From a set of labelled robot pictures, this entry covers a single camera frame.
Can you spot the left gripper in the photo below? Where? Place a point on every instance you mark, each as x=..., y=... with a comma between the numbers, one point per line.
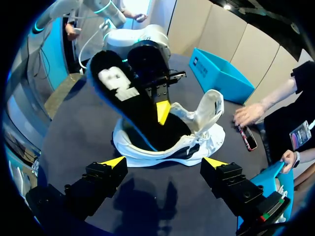
x=147, y=59

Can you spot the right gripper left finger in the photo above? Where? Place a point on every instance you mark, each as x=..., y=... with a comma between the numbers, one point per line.
x=98, y=182

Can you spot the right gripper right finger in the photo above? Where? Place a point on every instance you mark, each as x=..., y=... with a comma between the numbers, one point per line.
x=231, y=184

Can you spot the insole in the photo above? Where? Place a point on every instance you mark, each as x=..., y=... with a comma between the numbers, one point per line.
x=137, y=108

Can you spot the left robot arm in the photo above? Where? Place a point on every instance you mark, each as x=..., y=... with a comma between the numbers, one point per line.
x=137, y=37

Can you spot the white shoe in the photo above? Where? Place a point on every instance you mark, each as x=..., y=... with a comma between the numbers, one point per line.
x=197, y=147

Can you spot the teal box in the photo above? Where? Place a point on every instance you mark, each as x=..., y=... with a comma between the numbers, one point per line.
x=221, y=76
x=265, y=177

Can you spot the phone with patterned case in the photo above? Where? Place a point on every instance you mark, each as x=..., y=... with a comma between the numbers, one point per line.
x=248, y=138

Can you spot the person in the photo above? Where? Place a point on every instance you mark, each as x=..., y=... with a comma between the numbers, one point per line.
x=139, y=17
x=283, y=118

